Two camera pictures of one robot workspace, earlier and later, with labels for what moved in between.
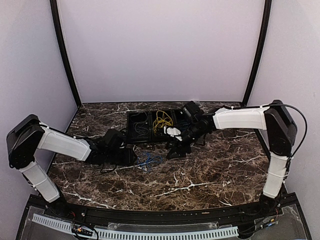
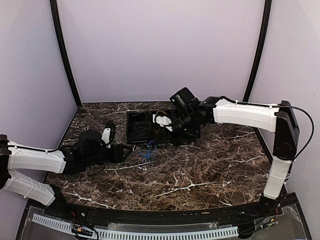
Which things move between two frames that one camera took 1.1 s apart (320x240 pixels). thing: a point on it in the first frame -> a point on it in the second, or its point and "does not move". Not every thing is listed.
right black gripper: x=178 y=146 -> x=176 y=140
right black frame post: x=268 y=7 does not move
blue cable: x=145 y=159 -> x=146 y=153
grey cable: x=140 y=119 does not move
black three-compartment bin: x=148 y=126 does not move
